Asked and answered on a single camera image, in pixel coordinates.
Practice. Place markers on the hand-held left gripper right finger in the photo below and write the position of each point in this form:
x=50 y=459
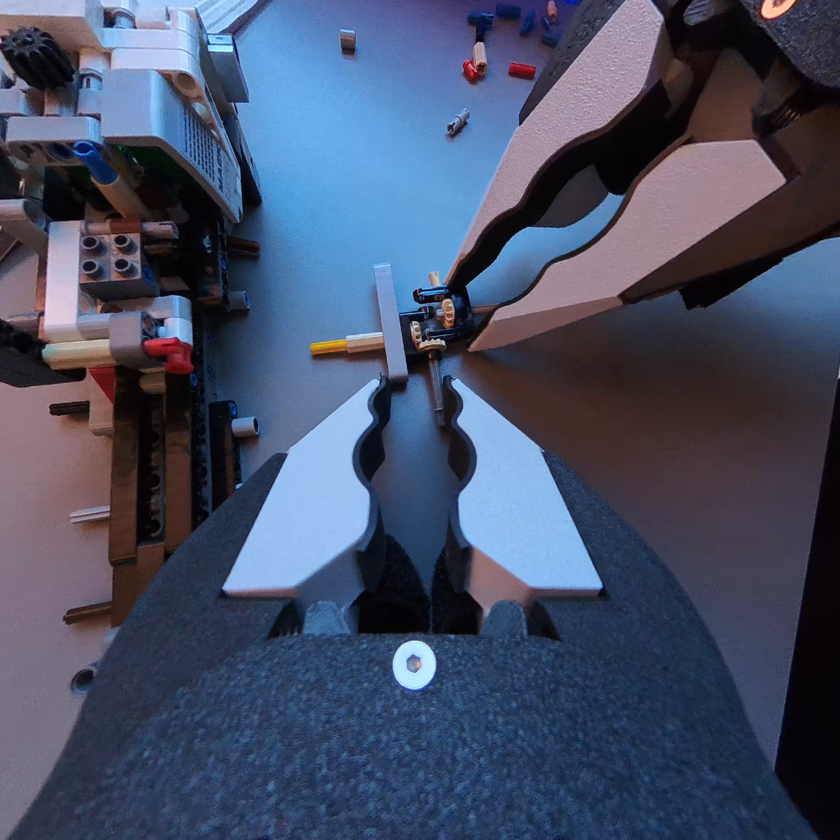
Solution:
x=525 y=525

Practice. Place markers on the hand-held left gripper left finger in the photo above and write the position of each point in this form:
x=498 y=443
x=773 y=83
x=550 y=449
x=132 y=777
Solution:
x=308 y=525

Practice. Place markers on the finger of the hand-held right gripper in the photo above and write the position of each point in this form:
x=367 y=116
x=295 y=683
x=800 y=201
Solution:
x=590 y=85
x=656 y=229

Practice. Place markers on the black lego frame assembly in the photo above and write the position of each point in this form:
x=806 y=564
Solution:
x=463 y=328

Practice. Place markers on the grey lego beam assembly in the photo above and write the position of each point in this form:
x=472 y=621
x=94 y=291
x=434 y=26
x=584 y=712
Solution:
x=392 y=321

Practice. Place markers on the scattered small lego pieces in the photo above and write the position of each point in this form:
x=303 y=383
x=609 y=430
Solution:
x=522 y=69

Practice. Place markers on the grey lego bush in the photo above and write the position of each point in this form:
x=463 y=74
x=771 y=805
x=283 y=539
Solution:
x=348 y=41

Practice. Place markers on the lego truck model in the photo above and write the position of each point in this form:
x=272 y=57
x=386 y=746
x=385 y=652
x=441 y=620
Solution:
x=164 y=131

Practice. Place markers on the open instruction booklet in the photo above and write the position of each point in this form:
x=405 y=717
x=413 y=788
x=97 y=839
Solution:
x=229 y=13

